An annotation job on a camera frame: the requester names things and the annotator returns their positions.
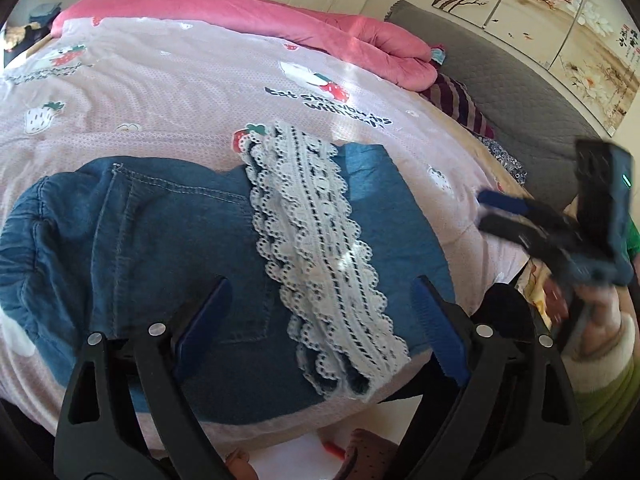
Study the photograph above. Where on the pink quilt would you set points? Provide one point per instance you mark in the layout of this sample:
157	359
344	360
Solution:
250	15

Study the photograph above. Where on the pink strawberry printed bed sheet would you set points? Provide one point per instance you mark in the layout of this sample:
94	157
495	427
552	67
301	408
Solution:
175	85

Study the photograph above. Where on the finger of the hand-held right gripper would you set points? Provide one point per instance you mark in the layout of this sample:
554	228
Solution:
505	202
515	230

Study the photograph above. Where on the small teal cloth item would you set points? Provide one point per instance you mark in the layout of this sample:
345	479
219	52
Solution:
438	55

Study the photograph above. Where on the person's left foot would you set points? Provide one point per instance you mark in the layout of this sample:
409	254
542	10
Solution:
240	465

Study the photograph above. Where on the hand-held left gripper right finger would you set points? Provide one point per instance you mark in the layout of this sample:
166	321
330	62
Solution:
440	330

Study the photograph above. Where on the person's right forearm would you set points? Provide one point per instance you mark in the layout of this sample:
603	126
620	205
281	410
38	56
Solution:
610	410

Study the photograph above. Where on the person's right hand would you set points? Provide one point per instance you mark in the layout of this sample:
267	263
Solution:
556	305

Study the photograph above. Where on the grey padded headboard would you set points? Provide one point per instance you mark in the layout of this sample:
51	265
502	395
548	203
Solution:
500	75

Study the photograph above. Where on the blue white patterned cloth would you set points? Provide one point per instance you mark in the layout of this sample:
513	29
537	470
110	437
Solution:
505	160

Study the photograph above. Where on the pile of clothes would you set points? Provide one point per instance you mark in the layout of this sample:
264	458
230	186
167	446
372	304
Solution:
40	15

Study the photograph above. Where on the dark striped pillow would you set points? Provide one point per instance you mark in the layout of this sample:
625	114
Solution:
457	102

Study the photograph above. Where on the blue denim pants lace trim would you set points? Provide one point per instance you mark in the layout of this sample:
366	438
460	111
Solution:
150	240

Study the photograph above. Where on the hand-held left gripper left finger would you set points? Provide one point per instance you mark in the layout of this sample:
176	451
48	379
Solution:
200	325

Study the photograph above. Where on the flowering tree wall painting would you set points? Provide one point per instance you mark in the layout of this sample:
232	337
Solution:
550	15

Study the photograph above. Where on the yellow printed cloth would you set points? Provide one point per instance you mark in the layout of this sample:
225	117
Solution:
532	285

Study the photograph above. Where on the brown dotted slipper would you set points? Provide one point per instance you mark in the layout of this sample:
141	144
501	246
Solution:
372	455

